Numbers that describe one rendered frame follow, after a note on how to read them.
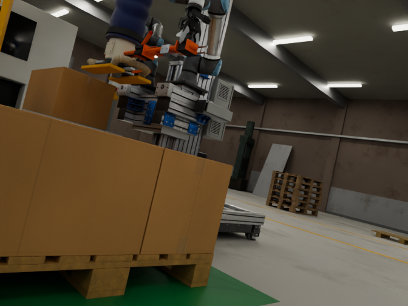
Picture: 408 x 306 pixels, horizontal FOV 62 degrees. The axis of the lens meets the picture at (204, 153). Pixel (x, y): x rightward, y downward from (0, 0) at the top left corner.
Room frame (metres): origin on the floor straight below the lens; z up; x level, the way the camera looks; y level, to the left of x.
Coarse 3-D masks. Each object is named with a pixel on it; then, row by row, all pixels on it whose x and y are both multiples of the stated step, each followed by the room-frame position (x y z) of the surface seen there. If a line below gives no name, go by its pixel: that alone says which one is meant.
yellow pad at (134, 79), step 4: (120, 76) 2.09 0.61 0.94; (124, 76) 2.06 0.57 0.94; (128, 76) 2.03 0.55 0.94; (132, 76) 2.00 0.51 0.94; (136, 76) 1.97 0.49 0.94; (140, 76) 1.97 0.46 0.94; (112, 80) 2.19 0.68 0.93; (116, 80) 2.16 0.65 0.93; (120, 80) 2.13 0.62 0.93; (124, 80) 2.10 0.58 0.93; (128, 80) 2.07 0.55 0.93; (132, 80) 2.04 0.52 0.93; (136, 80) 2.02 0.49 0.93; (140, 80) 1.99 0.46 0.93; (144, 80) 1.99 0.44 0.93; (148, 80) 2.01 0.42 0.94
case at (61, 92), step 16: (32, 80) 2.57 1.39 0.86; (48, 80) 2.35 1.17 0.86; (64, 80) 2.22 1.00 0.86; (80, 80) 2.29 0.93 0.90; (96, 80) 2.37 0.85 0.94; (32, 96) 2.51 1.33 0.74; (48, 96) 2.30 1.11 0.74; (64, 96) 2.24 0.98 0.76; (80, 96) 2.31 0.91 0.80; (96, 96) 2.39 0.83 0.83; (112, 96) 2.48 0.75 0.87; (48, 112) 2.25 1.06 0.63; (64, 112) 2.26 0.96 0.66; (80, 112) 2.33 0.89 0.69; (96, 112) 2.41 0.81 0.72
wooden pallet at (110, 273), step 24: (0, 264) 0.95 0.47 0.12; (24, 264) 0.98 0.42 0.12; (48, 264) 1.03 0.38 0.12; (72, 264) 1.08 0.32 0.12; (96, 264) 1.14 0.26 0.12; (120, 264) 1.20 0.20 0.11; (144, 264) 1.28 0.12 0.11; (168, 264) 1.35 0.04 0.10; (192, 264) 1.47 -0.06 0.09; (96, 288) 1.15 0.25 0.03; (120, 288) 1.22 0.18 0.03
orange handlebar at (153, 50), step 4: (192, 44) 1.58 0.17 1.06; (152, 48) 1.77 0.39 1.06; (156, 48) 1.75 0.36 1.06; (160, 48) 1.72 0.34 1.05; (172, 48) 1.66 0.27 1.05; (192, 48) 1.58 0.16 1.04; (196, 48) 1.59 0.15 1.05; (124, 52) 1.96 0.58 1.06; (128, 52) 1.93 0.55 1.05; (132, 52) 1.90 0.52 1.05; (148, 52) 1.81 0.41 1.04; (152, 52) 1.78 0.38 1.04; (156, 52) 1.76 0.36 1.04; (176, 52) 1.70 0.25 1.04; (132, 56) 1.97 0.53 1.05; (132, 72) 2.38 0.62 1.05; (136, 72) 2.35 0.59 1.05
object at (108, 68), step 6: (84, 66) 2.02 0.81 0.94; (90, 66) 1.97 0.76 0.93; (96, 66) 1.92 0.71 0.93; (102, 66) 1.87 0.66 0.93; (108, 66) 1.83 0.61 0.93; (114, 66) 1.84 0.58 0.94; (96, 72) 2.06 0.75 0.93; (102, 72) 2.02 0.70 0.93; (108, 72) 1.98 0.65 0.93; (114, 72) 1.94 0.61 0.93; (120, 72) 1.91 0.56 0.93
